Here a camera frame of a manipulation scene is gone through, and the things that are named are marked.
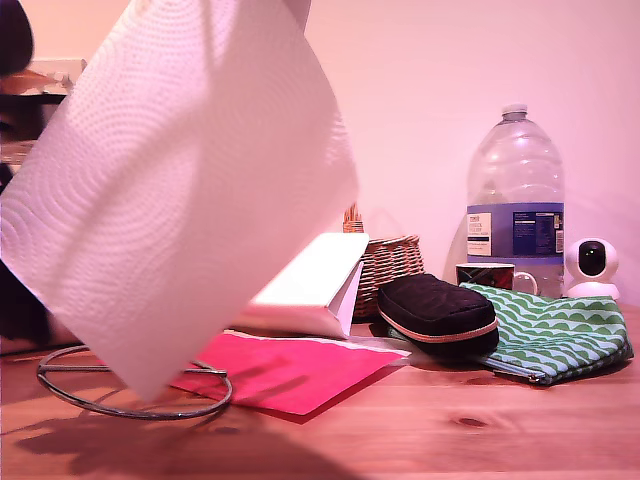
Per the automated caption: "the white paper towel roll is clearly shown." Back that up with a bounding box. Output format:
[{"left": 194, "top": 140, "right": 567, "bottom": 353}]
[{"left": 0, "top": 0, "right": 361, "bottom": 404}]

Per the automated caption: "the metal wire towel stand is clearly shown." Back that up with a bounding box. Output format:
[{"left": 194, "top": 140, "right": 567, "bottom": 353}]
[{"left": 37, "top": 344, "right": 234, "bottom": 421}]

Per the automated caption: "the white folded paper bag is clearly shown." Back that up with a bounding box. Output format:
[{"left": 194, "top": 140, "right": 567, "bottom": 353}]
[{"left": 239, "top": 232, "right": 370, "bottom": 339}]

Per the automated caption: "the black zip pouch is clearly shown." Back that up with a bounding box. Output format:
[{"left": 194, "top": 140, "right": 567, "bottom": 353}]
[{"left": 377, "top": 273, "right": 500, "bottom": 359}]

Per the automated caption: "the dark patterned mug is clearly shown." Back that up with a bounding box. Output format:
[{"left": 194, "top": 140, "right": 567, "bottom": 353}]
[{"left": 454, "top": 262, "right": 539, "bottom": 296}]

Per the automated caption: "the large clear water bottle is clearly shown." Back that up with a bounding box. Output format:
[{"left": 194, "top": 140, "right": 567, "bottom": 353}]
[{"left": 465, "top": 103, "right": 566, "bottom": 300}]

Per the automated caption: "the green wave pattern pouch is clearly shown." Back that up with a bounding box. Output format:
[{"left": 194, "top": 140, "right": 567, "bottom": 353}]
[{"left": 457, "top": 282, "right": 634, "bottom": 387}]

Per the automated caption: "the wicker basket with handle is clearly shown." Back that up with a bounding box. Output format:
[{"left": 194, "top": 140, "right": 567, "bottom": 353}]
[{"left": 342, "top": 202, "right": 426, "bottom": 324}]

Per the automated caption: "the small white round camera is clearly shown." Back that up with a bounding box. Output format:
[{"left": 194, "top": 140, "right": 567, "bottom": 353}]
[{"left": 563, "top": 237, "right": 621, "bottom": 302}]

